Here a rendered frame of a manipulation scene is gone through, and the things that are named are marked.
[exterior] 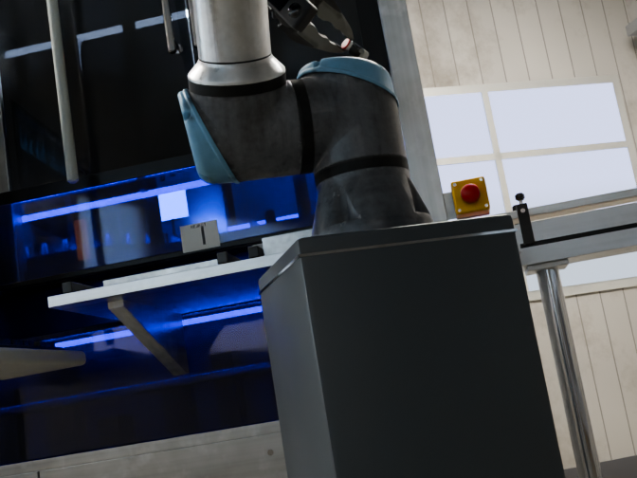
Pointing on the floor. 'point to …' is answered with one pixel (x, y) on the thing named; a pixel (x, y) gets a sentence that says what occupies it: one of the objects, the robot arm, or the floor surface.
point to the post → (412, 106)
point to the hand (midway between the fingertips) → (343, 42)
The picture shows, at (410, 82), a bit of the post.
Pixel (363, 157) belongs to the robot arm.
